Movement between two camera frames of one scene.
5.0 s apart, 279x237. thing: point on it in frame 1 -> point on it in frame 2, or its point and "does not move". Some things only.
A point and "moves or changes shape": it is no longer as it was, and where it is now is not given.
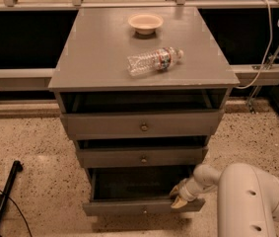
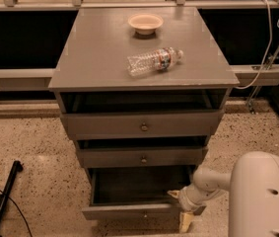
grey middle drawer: x=134 y=157 does not move
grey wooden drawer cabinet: x=140 y=91 does not move
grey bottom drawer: x=137 y=192 moves or changes shape
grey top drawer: x=121 y=124 does not move
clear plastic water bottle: x=156 y=60 does not move
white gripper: x=187 y=192 -> x=187 y=198
